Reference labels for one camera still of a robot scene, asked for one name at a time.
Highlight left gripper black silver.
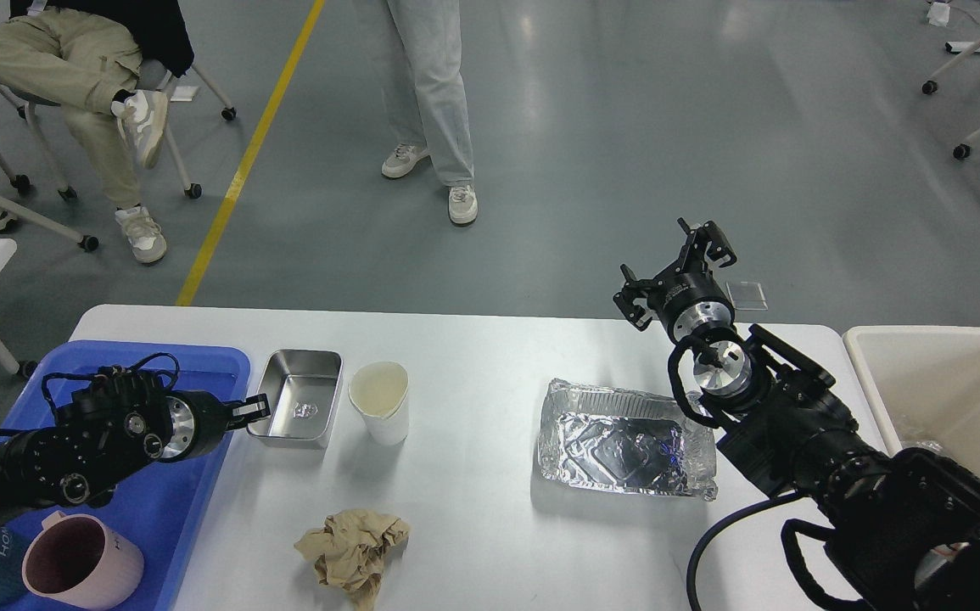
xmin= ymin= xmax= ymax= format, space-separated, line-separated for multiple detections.
xmin=160 ymin=390 xmax=272 ymax=461

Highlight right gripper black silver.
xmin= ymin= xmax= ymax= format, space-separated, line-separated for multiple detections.
xmin=613 ymin=217 xmax=738 ymax=343

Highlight stainless steel rectangular container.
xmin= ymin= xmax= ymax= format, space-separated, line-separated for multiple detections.
xmin=248 ymin=349 xmax=343 ymax=451

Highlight pink mug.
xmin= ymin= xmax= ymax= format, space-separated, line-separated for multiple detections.
xmin=21 ymin=511 xmax=145 ymax=610

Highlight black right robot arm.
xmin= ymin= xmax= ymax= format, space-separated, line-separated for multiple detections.
xmin=613 ymin=219 xmax=980 ymax=610

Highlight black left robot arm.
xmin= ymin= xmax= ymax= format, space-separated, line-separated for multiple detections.
xmin=0 ymin=360 xmax=272 ymax=526

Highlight clear floor marker plate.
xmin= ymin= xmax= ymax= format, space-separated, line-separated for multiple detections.
xmin=725 ymin=281 xmax=769 ymax=311

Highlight white paper cup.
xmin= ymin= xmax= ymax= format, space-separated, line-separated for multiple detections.
xmin=349 ymin=362 xmax=409 ymax=447

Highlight blue plastic tray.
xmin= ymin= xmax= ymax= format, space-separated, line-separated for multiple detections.
xmin=4 ymin=340 xmax=250 ymax=610

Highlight crumpled brown paper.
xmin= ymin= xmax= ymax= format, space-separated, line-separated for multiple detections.
xmin=294 ymin=509 xmax=412 ymax=610

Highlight aluminium foil tray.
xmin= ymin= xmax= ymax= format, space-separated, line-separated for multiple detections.
xmin=534 ymin=378 xmax=719 ymax=502

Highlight standing person grey jeans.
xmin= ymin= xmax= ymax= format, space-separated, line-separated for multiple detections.
xmin=386 ymin=1 xmax=479 ymax=226

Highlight white plastic bin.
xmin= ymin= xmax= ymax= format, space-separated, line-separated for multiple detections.
xmin=843 ymin=326 xmax=980 ymax=479

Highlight seated person khaki trousers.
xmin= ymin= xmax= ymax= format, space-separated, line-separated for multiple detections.
xmin=0 ymin=1 xmax=194 ymax=264

